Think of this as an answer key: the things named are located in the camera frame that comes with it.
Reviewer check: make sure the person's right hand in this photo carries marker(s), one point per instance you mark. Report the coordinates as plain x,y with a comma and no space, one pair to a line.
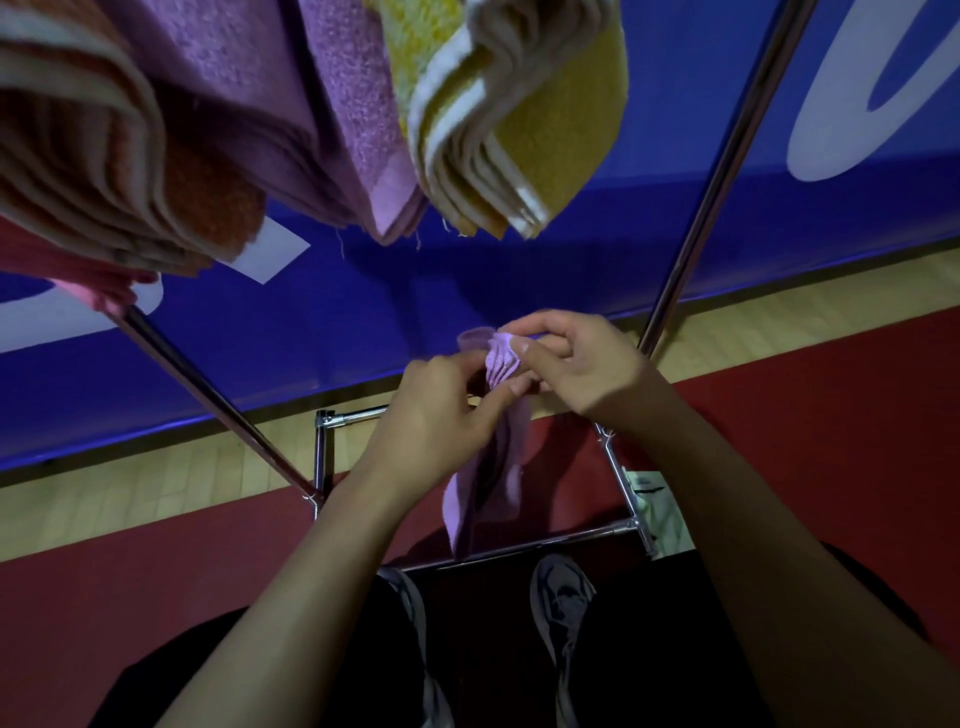
592,367

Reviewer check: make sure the person's left hand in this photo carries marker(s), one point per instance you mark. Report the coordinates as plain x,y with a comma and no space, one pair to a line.
427,427

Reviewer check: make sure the purple towel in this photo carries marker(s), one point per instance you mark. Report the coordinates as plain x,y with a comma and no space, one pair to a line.
495,465
315,112

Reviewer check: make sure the pale green towel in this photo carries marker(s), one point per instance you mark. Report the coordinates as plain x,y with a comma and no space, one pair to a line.
660,510

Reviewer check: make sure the metal drying rack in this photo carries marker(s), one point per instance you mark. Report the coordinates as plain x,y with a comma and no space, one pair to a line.
720,172

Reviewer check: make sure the yellow white cloth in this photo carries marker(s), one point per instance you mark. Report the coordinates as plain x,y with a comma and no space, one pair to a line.
562,120

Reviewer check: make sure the pink towel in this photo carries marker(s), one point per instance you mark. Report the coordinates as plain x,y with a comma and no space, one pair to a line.
60,270

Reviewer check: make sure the orange patterned towel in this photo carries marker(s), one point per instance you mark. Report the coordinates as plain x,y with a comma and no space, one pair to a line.
97,157

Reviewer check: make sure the person's left forearm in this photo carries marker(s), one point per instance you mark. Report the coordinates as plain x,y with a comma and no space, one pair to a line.
292,615

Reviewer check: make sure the person's right forearm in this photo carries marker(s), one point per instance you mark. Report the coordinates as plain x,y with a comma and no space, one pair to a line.
795,585

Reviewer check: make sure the person's left grey shoe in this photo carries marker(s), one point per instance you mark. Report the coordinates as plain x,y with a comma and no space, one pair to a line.
420,622

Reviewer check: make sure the person's grey shoe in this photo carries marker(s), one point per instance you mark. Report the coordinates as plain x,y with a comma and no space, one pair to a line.
561,607
420,622

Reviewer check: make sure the person's right grey shoe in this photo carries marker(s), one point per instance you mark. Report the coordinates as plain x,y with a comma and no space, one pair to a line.
561,607

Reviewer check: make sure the person's black trousers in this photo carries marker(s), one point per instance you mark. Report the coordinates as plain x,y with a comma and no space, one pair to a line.
660,652

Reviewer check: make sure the blue banner with white print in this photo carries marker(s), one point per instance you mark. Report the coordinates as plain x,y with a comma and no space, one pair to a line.
712,97

